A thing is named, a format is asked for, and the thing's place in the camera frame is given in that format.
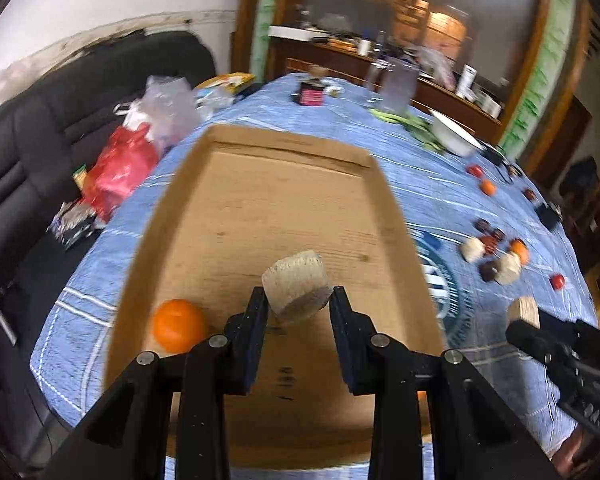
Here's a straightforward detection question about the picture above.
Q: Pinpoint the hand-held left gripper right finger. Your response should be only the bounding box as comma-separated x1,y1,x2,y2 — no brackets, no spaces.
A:
329,286,563,480

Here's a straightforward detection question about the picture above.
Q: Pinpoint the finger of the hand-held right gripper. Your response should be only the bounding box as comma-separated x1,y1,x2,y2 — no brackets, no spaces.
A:
505,321,583,378
536,308,600,353

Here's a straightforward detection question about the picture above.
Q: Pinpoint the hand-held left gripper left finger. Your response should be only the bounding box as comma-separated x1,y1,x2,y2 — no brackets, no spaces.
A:
40,286,271,480

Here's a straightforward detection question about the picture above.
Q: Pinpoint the brown cardboard box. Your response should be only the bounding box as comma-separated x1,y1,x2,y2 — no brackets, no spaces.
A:
102,124,448,471

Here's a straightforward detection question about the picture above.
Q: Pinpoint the small black case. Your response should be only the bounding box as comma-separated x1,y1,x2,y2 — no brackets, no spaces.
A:
536,201,563,231

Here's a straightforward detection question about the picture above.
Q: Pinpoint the dark wooden chair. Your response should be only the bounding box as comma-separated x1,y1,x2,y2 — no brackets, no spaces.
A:
560,157,600,261

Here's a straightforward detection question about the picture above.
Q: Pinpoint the blue plaid tablecloth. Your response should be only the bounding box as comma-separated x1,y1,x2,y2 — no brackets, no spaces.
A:
30,72,600,480

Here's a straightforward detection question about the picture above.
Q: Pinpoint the brown wooden door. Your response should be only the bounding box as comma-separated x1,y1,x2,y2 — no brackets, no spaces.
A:
530,95,593,191

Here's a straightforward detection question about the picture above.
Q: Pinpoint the green leafy vegetable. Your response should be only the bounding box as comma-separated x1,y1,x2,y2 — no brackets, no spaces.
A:
369,109,446,153

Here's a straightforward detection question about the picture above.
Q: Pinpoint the red plastic bag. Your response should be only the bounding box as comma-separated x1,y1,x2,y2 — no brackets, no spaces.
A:
82,122,161,223

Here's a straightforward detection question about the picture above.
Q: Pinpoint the dark foil snack packet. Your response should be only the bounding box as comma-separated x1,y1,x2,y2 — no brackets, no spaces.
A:
47,200,106,251

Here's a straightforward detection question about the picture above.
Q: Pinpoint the white bowl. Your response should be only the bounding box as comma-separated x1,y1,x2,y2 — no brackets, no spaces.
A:
428,109,483,157

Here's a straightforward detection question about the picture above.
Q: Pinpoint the dark jar with pink label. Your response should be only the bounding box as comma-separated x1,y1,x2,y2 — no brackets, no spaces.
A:
292,67,328,108

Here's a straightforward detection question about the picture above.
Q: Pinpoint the clear plastic bag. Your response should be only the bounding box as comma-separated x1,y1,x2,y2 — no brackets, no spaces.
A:
114,75,206,153

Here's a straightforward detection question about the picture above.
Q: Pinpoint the yellow packet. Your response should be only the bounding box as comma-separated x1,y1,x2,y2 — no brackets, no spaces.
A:
195,72,256,96

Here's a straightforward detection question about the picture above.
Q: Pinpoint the clear plastic pitcher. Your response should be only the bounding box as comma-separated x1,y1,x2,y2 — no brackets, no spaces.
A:
365,55,421,113

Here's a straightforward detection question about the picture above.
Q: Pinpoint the wooden sideboard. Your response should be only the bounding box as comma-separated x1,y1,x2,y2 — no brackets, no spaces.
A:
267,35,503,131

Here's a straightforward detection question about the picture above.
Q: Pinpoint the black sofa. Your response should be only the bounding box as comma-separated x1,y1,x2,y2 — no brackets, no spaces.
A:
0,30,218,471

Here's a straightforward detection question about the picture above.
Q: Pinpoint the white flat box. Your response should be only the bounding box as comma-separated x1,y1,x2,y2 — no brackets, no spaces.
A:
268,25,331,43

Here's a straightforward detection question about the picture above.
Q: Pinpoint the green bamboo wall decal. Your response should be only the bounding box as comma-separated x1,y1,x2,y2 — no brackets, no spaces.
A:
500,0,576,148

